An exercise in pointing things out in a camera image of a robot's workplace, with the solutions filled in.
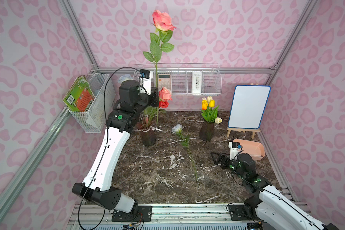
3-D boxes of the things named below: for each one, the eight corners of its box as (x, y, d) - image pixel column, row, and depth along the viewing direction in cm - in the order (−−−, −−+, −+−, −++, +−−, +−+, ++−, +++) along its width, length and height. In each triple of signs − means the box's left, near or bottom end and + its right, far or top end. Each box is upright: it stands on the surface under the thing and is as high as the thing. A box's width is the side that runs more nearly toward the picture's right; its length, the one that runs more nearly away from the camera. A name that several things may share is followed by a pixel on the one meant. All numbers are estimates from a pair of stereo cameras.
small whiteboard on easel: (226, 137, 105) (242, 103, 79) (221, 119, 117) (233, 83, 90) (255, 137, 105) (280, 102, 79) (247, 119, 116) (267, 83, 90)
